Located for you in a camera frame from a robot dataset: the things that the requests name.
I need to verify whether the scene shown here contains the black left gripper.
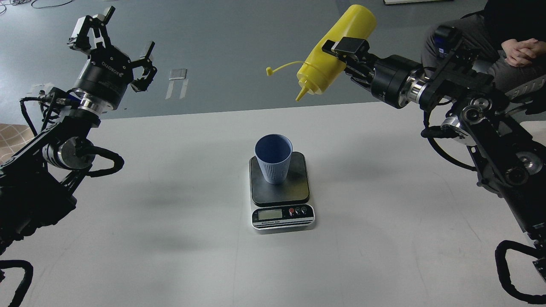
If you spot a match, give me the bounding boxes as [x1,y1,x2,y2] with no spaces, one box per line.
[67,6,157,110]

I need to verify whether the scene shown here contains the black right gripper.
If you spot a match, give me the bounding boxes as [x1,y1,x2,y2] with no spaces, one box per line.
[322,38,424,109]

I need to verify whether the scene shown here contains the yellow squeeze bottle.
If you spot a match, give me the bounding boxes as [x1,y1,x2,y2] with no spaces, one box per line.
[266,4,377,101]

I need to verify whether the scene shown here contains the blue ribbed plastic cup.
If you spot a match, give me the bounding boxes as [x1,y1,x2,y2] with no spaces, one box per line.
[254,134,293,185]

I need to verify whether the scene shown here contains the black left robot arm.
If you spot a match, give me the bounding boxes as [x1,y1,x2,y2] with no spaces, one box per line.
[0,6,157,253]

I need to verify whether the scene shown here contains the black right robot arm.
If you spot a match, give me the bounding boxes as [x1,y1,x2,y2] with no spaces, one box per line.
[318,26,546,304]

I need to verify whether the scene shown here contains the digital kitchen scale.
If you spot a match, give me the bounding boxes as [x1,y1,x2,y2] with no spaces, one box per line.
[249,151,316,233]

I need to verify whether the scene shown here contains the person's clasped hands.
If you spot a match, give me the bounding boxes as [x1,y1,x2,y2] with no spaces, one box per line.
[501,38,546,67]

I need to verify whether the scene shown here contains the seated person in dark clothes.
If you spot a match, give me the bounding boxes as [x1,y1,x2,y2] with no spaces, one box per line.
[442,0,546,93]

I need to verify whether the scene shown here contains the black cables on floor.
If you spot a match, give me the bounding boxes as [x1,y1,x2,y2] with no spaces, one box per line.
[0,0,75,10]

